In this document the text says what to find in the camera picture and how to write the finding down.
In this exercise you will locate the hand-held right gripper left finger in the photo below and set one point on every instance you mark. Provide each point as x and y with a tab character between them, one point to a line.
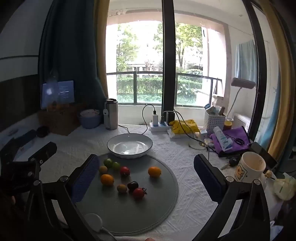
85	178

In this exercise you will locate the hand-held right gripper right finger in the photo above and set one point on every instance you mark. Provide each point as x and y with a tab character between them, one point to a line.
208	179

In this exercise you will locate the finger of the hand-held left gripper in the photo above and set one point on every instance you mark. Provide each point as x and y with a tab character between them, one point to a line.
24	138
45	151

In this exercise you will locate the orange kumquat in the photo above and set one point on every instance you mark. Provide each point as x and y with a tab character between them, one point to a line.
154	171
107	179

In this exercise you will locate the green lime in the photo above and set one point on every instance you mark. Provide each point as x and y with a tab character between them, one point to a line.
108	162

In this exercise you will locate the dark purple plum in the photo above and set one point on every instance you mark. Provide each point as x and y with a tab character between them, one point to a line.
132	185

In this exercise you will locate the white plate with dark rim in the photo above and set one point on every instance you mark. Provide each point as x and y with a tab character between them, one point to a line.
129	147

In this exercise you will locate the red cherry tomato with stem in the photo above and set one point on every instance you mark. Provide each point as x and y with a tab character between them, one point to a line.
138	193

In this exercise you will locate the black round object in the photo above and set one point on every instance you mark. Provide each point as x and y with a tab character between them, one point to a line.
42	132

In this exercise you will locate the white quilted tablecloth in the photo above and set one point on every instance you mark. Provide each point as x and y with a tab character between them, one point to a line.
187	183

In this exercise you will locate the car key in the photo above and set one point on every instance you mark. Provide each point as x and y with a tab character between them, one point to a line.
230	162

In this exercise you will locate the brown wicker basket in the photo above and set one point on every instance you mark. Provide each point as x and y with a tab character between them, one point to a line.
57	120

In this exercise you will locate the small gold trinket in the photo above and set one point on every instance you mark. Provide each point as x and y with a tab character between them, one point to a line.
197	144

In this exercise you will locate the white bear mug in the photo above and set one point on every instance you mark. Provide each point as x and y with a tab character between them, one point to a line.
249	168

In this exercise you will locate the white blue tube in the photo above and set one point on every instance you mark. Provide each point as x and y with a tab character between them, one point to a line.
222	138

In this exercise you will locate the white round charging puck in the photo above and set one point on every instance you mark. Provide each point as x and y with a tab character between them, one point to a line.
93	221

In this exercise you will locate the purple tissue pack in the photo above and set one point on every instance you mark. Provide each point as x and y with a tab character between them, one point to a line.
233	141

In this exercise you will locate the black scissors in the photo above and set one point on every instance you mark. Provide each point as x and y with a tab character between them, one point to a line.
239	140

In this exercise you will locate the white papers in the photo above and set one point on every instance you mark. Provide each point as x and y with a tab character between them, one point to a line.
178	135

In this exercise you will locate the blue plastic bowl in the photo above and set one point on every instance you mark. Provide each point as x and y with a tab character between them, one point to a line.
89	121

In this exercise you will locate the tablet screen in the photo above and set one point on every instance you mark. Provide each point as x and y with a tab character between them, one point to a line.
59	92

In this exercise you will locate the orange jar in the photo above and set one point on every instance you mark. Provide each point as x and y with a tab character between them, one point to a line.
227	125

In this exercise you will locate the white perforated basket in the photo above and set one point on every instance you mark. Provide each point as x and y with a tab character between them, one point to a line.
214	121

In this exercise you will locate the pink inner bowl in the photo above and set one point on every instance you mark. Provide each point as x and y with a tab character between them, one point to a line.
88	113

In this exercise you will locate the yellow plastic bag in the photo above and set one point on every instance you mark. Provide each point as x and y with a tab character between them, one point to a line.
183	126

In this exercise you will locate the black phone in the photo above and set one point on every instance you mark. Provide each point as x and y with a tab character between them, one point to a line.
263	153

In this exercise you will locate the round grey placemat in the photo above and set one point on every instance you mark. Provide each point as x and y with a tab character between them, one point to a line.
143	208

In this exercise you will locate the blue capped bottle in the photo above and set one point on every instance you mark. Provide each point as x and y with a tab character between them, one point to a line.
211	109

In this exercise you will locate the white power strip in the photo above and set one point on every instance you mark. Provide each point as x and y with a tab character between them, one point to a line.
159	126

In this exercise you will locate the black charger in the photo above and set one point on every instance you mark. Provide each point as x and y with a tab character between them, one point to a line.
168	116

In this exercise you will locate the pale green white bag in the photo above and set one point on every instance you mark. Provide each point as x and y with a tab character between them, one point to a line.
284	188

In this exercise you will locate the white charger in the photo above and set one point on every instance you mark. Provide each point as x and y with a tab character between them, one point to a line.
154	117

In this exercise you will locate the white desk lamp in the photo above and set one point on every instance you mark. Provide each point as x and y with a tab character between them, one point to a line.
242	83

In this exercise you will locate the yellow teal curtain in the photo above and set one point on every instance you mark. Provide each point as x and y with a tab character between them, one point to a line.
277	92

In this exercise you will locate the balcony railing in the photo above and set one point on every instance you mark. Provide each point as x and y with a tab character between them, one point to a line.
161	74

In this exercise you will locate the light blue hanging towel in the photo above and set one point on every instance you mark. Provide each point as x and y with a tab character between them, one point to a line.
246	60

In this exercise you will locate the dark window frame post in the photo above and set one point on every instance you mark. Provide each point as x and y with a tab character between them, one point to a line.
167	58

